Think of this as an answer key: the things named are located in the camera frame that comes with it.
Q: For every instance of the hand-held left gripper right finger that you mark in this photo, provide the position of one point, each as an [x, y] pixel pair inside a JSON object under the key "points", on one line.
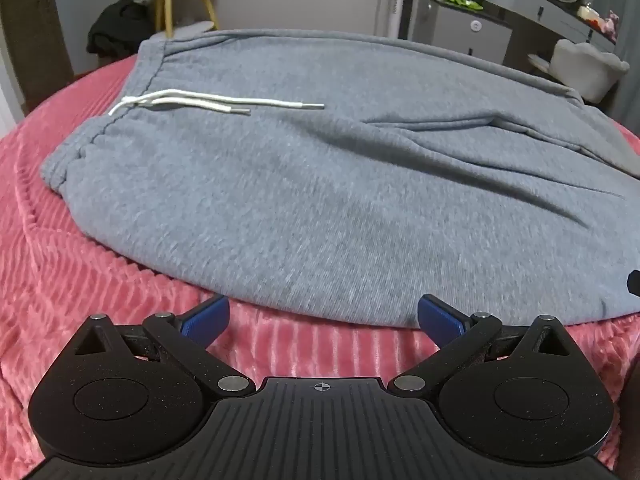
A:
{"points": [[442, 320]]}

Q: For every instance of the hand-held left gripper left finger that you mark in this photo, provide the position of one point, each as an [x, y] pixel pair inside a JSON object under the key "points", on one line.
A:
{"points": [[202, 321]]}

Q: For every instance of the grey pants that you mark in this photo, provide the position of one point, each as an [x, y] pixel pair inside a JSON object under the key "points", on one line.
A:
{"points": [[300, 185]]}

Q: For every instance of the pink ribbed blanket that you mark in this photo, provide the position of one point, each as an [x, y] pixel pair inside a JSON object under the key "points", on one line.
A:
{"points": [[50, 310]]}

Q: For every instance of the grey cabinet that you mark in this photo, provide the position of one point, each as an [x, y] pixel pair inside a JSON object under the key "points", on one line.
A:
{"points": [[450, 30]]}

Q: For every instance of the white shell-back chair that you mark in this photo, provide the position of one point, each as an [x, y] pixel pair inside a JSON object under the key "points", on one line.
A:
{"points": [[585, 65]]}

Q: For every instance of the black clothes pile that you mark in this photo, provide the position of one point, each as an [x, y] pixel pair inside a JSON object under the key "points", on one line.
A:
{"points": [[117, 25]]}

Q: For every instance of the yellow-legged side table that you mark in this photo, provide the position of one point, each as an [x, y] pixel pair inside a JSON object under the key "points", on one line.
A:
{"points": [[167, 5]]}

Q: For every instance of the green cloth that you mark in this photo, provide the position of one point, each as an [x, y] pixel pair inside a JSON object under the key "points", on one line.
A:
{"points": [[462, 2]]}

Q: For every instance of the white tower fan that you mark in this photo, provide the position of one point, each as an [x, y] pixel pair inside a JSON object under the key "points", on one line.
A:
{"points": [[400, 0]]}

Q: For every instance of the grey dressing table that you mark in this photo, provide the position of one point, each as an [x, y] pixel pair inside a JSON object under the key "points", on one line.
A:
{"points": [[530, 2]]}

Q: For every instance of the brown wooden door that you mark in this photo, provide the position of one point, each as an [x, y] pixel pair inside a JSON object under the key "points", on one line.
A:
{"points": [[35, 35]]}

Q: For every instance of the pink plush toy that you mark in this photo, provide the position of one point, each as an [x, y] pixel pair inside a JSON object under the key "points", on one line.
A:
{"points": [[611, 22]]}

